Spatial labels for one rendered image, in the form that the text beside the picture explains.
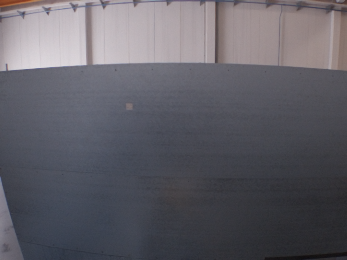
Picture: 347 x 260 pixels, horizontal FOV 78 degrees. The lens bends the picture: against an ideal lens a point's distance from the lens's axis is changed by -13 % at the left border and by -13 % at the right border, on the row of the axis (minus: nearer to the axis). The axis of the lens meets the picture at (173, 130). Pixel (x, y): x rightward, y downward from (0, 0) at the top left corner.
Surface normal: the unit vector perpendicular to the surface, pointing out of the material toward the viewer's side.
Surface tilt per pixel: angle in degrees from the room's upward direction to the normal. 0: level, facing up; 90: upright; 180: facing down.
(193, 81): 90
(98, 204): 90
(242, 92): 90
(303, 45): 90
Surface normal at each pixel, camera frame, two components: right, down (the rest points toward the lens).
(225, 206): -0.07, 0.25
